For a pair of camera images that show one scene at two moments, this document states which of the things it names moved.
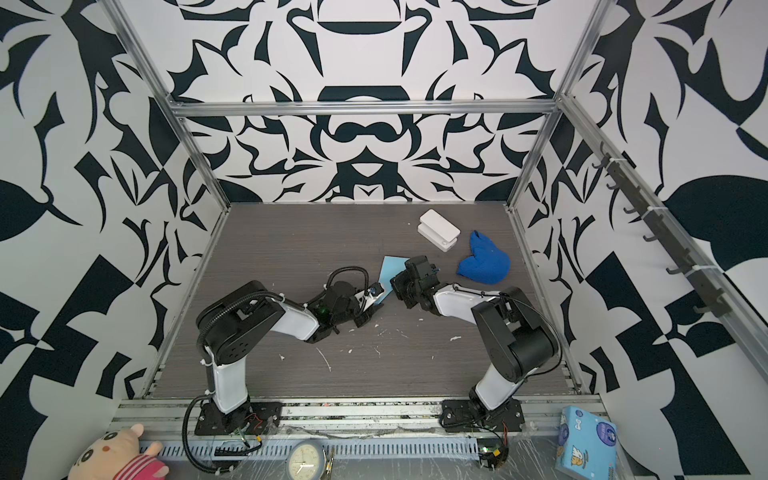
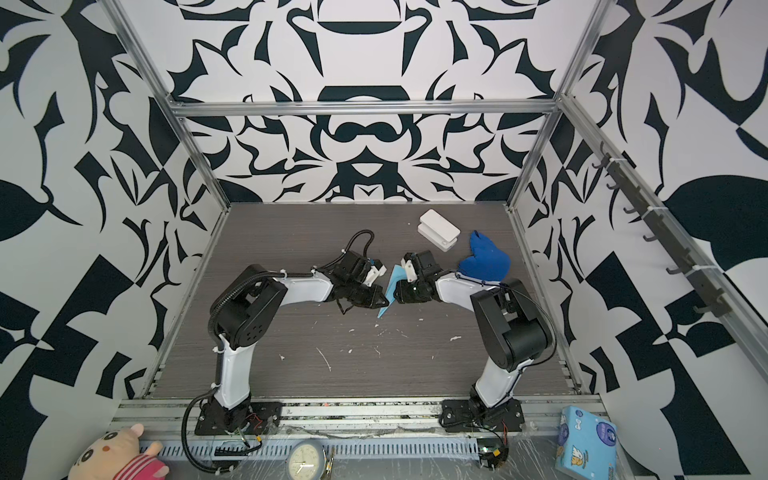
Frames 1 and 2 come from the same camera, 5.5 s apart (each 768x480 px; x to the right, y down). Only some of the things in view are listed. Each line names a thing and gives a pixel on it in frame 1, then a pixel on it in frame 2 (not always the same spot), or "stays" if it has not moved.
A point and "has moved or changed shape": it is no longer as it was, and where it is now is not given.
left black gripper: x=362 y=321 → x=375 y=301
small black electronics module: x=492 y=452 stays
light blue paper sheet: x=391 y=266 has moved or changed shape
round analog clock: x=304 y=461 stays
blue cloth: x=488 y=264 stays
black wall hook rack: x=712 y=301 stays
